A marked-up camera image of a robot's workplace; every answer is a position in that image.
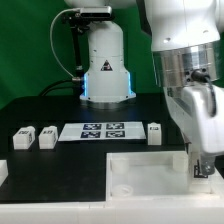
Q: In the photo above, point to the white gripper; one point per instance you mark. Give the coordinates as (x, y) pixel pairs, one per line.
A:
(191, 111)

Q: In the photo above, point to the white square tabletop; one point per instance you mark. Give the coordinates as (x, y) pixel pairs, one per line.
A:
(142, 176)

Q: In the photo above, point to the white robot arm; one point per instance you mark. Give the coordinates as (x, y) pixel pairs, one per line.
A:
(185, 48)

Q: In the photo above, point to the sheet with fiducial markers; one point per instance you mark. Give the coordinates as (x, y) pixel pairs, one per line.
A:
(102, 131)

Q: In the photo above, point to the white left obstacle block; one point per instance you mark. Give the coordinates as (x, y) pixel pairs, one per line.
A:
(3, 171)

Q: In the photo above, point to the white front obstacle wall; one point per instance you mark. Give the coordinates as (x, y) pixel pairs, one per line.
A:
(116, 212)

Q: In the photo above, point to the grey camera on mount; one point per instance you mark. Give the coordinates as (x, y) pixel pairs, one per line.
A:
(96, 12)

